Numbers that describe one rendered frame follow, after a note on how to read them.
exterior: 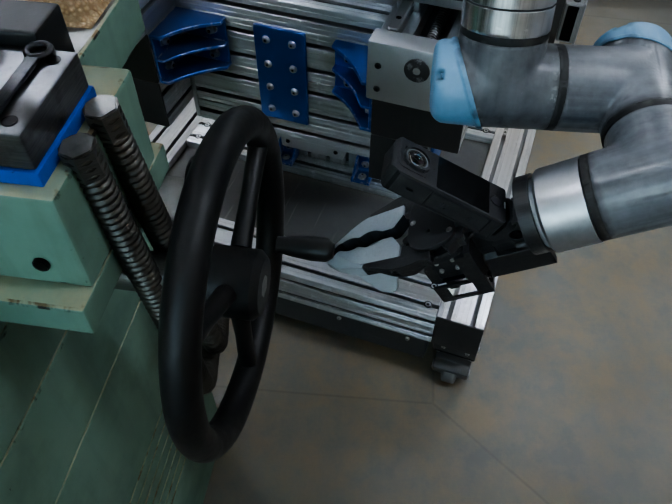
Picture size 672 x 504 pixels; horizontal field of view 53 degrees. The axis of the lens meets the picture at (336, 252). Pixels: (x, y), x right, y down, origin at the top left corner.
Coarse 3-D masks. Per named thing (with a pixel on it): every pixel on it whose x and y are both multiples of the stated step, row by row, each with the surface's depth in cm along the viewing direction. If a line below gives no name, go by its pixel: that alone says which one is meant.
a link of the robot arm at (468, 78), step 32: (480, 0) 53; (512, 0) 52; (544, 0) 52; (480, 32) 54; (512, 32) 53; (544, 32) 54; (448, 64) 56; (480, 64) 56; (512, 64) 55; (544, 64) 56; (448, 96) 57; (480, 96) 57; (512, 96) 56; (544, 96) 56; (480, 128) 60; (544, 128) 59
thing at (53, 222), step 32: (128, 96) 50; (0, 192) 41; (32, 192) 41; (64, 192) 42; (0, 224) 44; (32, 224) 43; (64, 224) 43; (96, 224) 47; (0, 256) 46; (32, 256) 46; (64, 256) 45; (96, 256) 48
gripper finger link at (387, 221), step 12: (372, 216) 66; (384, 216) 65; (396, 216) 64; (360, 228) 66; (372, 228) 65; (384, 228) 64; (396, 228) 64; (348, 240) 66; (360, 240) 66; (372, 240) 66; (396, 240) 67; (336, 252) 67
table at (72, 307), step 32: (128, 0) 69; (96, 32) 63; (128, 32) 70; (96, 64) 64; (160, 160) 58; (0, 288) 48; (32, 288) 48; (64, 288) 48; (96, 288) 48; (0, 320) 49; (32, 320) 49; (64, 320) 48; (96, 320) 49
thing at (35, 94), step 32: (0, 0) 46; (0, 32) 44; (32, 32) 44; (64, 32) 47; (0, 64) 43; (64, 64) 43; (32, 96) 41; (64, 96) 43; (0, 128) 39; (32, 128) 40; (64, 128) 43; (0, 160) 41; (32, 160) 40
